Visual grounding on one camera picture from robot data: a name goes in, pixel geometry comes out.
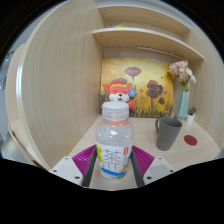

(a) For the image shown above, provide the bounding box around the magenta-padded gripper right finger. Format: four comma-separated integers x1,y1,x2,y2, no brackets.
129,144,176,188

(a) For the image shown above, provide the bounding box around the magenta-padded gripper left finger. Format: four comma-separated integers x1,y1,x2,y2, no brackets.
49,143,100,188

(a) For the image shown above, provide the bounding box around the clear plastic drink bottle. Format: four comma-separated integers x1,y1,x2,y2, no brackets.
95,100,134,181

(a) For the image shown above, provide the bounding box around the grey plastic mug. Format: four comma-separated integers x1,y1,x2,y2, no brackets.
154,116,184,152

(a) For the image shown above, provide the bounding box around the flat round red coaster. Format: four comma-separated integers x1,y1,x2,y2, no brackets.
183,134,198,147

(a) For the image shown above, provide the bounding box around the small potted green plant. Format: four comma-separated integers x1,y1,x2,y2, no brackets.
185,106,198,124

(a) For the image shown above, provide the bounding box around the pale green tall vase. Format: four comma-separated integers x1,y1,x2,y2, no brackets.
173,90,190,122

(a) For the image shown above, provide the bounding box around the light wooden shelf unit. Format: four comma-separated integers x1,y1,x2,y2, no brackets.
4,0,224,171

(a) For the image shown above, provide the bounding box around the red orange plush toy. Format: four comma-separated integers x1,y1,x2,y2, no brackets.
100,79,137,111

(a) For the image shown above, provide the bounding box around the yellow poppy flower painting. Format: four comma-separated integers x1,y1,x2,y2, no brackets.
99,57,175,119

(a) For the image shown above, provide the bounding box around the pink white flower bouquet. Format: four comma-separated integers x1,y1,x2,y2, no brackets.
167,59,197,93

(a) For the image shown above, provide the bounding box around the white light bar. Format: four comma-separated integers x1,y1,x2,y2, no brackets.
137,45,184,61

